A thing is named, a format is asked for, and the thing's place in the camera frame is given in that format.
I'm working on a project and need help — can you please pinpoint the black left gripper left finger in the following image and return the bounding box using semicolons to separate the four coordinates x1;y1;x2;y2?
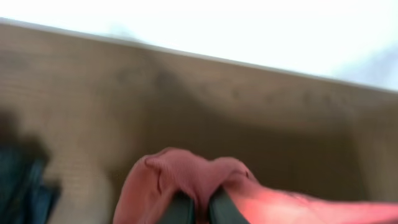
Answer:
158;191;196;224

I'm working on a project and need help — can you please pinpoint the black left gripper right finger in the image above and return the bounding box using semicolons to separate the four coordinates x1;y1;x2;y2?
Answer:
208;187;249;224

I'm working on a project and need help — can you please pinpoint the orange red t-shirt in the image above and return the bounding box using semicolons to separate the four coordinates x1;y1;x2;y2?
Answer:
113;148;397;224

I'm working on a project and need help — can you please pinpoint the navy blue folded garment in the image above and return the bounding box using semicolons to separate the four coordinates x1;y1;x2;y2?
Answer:
1;138;60;224

